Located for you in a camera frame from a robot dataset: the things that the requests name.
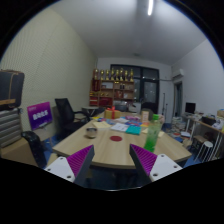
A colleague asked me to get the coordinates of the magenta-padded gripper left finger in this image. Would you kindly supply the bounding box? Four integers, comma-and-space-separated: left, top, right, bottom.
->
44, 144, 96, 188

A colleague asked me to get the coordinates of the small steel cup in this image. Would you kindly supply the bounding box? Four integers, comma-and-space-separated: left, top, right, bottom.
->
85, 126, 99, 139

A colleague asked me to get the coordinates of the silver ribbed suitcase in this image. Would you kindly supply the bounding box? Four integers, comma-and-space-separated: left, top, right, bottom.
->
0, 107, 24, 149

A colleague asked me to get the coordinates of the cream yellow book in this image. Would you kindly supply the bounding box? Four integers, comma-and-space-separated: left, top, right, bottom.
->
91, 120, 112, 130

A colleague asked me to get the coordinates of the black office chair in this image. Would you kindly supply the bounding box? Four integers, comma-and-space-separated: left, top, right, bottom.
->
54, 97, 89, 134

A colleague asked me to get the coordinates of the small round side table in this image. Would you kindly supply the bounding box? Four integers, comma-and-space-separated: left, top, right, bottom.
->
82, 105, 100, 118

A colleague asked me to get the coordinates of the black computer monitor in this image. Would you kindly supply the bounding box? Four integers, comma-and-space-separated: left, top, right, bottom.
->
185, 101, 197, 115

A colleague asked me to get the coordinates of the ceiling tube light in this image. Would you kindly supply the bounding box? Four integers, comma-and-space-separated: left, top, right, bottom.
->
146, 0, 155, 17

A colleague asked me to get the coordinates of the beige notebook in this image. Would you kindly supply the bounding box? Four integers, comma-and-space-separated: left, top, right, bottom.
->
141, 127, 166, 138

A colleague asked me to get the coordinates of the orange gift box red ribbon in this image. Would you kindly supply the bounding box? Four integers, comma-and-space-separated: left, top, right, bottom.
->
103, 106, 122, 120

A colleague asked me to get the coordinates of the teal book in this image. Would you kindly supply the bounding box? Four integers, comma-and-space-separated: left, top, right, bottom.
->
125, 124, 142, 136

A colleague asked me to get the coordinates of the upright orange carton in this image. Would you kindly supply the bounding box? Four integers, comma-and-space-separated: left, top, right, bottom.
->
140, 110, 150, 123

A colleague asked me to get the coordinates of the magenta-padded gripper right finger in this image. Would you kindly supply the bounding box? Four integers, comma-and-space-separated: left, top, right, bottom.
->
129, 143, 185, 187

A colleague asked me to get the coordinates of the white printed paper booklet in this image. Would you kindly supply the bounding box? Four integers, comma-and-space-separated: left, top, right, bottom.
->
110, 122, 130, 133

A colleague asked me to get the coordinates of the green drink bottle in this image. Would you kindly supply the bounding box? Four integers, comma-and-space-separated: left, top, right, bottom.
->
143, 114, 163, 153

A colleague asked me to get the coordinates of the black framed glass door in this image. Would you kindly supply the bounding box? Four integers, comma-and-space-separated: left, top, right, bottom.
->
110, 64, 160, 114

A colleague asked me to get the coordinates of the flat round red coaster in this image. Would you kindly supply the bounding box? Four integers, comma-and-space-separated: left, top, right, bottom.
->
109, 134, 124, 142

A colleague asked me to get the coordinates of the purple sign board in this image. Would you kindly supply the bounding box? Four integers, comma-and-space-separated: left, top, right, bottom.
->
26, 101, 54, 132

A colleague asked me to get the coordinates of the white air conditioner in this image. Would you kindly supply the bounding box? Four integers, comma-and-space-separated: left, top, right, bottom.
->
171, 68, 185, 80

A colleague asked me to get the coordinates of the wooden shelf unit with trophies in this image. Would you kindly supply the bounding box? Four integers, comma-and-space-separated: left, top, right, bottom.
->
88, 67, 136, 108

